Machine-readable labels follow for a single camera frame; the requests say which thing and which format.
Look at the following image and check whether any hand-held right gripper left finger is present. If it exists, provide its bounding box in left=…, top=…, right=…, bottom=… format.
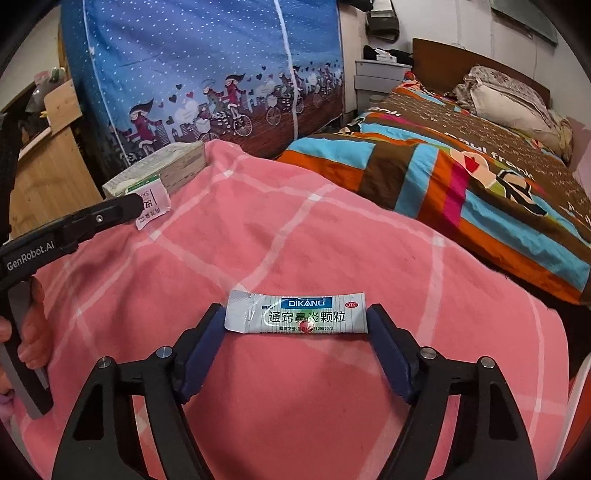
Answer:
left=51, top=302, right=227, bottom=480

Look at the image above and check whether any cream pillow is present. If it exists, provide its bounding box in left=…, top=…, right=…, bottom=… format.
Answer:
left=468, top=83, right=563, bottom=149

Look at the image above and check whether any white sachet with blue label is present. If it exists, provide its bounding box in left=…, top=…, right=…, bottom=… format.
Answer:
left=224, top=289, right=370, bottom=336

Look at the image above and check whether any green grey clutter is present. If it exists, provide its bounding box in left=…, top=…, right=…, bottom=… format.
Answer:
left=25, top=66, right=64, bottom=117

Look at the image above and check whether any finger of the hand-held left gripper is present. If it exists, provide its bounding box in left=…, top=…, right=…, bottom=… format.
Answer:
left=55, top=194, right=147, bottom=253

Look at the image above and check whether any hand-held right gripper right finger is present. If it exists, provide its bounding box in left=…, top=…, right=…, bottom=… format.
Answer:
left=367, top=303, right=539, bottom=480

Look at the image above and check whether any pale patterned pillow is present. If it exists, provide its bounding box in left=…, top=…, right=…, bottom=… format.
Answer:
left=549, top=110, right=576, bottom=163

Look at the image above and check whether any small white packet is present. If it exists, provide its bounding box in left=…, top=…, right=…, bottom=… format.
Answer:
left=136, top=180, right=173, bottom=230

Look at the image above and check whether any grey nightstand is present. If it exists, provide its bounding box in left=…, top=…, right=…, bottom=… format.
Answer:
left=353, top=59, right=419, bottom=112

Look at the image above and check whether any wooden headboard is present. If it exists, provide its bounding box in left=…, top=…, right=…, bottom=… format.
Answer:
left=410, top=37, right=553, bottom=110

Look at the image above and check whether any brown grey handbag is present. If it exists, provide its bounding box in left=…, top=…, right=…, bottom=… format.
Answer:
left=366, top=0, right=401, bottom=43

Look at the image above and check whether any blue printed fabric wardrobe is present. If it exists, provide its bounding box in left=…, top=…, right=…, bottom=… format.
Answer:
left=60, top=0, right=348, bottom=170

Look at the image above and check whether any pink checked blanket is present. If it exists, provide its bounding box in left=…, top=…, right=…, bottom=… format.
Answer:
left=9, top=138, right=572, bottom=480

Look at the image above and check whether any bed with colourful blanket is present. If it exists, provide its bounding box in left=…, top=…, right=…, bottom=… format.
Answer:
left=276, top=71, right=591, bottom=306

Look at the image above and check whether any green white carton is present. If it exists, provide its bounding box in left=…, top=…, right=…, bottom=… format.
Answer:
left=102, top=154, right=167, bottom=200

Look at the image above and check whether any person's left hand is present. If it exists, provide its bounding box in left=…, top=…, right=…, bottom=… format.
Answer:
left=21, top=277, right=52, bottom=371

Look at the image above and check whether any black and white clutter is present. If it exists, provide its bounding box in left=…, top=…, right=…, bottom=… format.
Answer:
left=362, top=44, right=415, bottom=66

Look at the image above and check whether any wooden cabinet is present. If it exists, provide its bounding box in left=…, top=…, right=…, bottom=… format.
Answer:
left=0, top=78, right=105, bottom=241

